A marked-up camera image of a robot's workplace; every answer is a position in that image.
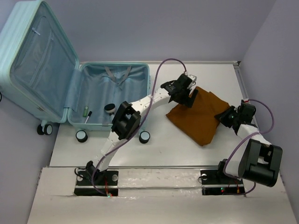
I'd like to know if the brown cloth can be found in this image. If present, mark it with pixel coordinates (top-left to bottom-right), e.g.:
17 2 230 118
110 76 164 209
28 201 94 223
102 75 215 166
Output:
166 86 230 146

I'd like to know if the round powder jar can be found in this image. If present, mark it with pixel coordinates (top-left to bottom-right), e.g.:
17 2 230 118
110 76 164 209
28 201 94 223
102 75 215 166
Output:
104 103 116 114

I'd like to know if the green tube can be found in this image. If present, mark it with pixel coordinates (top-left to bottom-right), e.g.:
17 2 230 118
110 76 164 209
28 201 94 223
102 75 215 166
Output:
83 106 89 117

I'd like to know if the light blue hard-shell suitcase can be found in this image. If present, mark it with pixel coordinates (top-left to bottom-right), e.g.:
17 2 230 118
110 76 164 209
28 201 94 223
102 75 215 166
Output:
0 0 150 135

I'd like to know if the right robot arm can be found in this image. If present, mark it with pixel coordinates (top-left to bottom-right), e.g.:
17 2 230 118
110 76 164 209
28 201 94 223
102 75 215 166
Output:
214 101 283 187

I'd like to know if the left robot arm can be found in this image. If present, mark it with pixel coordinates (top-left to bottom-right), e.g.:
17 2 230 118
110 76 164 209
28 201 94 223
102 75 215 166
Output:
85 73 198 184

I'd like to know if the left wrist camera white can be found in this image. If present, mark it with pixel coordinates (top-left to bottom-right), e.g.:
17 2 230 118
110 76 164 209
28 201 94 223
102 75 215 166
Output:
186 74 197 89

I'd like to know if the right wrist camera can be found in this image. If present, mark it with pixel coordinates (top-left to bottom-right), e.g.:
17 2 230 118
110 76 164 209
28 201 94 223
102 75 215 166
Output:
241 99 249 105

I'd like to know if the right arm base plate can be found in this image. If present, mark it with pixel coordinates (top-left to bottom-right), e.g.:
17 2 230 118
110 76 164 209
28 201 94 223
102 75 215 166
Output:
198 169 245 196

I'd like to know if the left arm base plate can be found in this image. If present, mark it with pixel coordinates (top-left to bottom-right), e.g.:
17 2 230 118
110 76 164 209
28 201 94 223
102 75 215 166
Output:
74 168 119 197

